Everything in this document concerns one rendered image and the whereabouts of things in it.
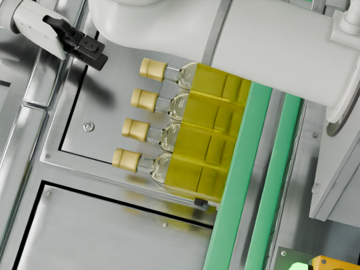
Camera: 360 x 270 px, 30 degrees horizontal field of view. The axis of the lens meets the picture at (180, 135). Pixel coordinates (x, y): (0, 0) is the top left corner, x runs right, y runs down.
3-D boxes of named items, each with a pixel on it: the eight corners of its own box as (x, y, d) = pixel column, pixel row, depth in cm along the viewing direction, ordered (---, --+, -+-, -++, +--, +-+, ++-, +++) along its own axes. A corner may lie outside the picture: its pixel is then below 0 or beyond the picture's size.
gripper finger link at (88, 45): (64, 43, 120) (96, 61, 119) (61, 36, 117) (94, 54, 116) (74, 29, 120) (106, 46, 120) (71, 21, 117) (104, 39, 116)
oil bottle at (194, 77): (295, 96, 123) (182, 67, 124) (300, 85, 117) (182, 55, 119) (288, 125, 121) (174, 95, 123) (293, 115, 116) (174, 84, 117)
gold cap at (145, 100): (159, 97, 122) (136, 91, 122) (159, 90, 118) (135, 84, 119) (154, 115, 121) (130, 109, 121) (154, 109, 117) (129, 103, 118)
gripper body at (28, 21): (13, 39, 128) (63, 67, 126) (0, 16, 118) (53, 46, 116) (35, 8, 129) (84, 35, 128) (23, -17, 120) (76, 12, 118)
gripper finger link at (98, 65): (71, 59, 127) (101, 76, 126) (68, 53, 124) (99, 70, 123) (80, 46, 128) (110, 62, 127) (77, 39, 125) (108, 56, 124)
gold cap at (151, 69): (167, 67, 123) (144, 61, 123) (167, 60, 120) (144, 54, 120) (163, 84, 122) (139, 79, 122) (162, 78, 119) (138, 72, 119)
